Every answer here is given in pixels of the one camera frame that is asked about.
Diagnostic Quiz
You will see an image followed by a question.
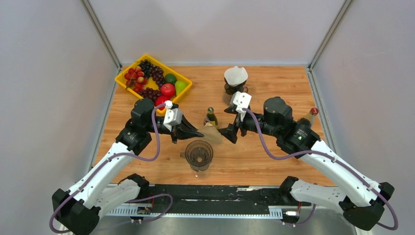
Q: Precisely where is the red apple near corner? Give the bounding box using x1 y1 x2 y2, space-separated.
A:
155 95 170 107

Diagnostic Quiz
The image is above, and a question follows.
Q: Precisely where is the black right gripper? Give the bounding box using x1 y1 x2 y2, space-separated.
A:
215 106 280 144

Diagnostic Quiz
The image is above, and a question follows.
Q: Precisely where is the green Perrier glass bottle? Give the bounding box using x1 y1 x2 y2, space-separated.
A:
204 107 218 126

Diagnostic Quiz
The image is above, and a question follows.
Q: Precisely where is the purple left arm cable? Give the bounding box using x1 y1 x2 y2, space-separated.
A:
49 103 174 234

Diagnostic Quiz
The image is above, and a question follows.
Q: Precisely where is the green lime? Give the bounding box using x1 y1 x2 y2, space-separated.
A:
164 73 177 85

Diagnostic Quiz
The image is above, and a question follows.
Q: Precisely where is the red apple with stem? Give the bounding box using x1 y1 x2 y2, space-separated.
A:
160 83 176 98

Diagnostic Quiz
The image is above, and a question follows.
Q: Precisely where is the dark olive coffee dripper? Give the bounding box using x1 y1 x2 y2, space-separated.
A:
224 82 249 96

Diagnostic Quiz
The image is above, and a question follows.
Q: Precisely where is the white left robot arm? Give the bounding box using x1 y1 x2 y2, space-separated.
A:
49 98 204 235

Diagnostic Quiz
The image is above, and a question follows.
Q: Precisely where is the ribbed glass coffee server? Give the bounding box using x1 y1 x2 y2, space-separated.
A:
222 92 233 105

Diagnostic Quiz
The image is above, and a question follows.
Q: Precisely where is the red lychee fruit cluster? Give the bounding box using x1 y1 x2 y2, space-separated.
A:
124 66 148 93

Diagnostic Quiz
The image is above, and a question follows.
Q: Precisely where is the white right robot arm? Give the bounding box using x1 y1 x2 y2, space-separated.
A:
219 92 394 231

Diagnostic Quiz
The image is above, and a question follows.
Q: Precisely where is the brown paper coffee filter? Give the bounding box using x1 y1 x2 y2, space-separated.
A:
198 123 223 145

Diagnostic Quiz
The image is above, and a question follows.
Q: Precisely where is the cola glass bottle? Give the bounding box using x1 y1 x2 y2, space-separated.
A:
298 107 319 128

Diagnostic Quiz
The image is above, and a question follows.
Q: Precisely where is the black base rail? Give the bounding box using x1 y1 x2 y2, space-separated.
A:
137 184 299 215

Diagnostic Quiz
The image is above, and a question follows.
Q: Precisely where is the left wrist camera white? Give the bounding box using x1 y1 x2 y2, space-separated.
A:
163 100 183 132

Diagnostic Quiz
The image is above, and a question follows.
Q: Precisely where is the yellow plastic fruit tray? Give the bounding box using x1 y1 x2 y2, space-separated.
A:
115 54 193 103

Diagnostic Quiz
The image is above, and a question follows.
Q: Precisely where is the white paper coffee filter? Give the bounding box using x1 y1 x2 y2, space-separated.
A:
224 66 249 87

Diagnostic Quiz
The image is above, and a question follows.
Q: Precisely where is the dark purple grape bunch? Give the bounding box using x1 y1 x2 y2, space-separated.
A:
138 87 162 104

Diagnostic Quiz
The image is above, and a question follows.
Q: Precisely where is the clear glass beaker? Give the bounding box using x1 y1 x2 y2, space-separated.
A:
193 170 209 179

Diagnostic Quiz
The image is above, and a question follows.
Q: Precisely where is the grey clear plastic dripper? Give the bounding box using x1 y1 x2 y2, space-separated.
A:
180 140 213 172

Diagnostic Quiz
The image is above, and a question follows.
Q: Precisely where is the green pear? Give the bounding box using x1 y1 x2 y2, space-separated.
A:
175 80 187 96

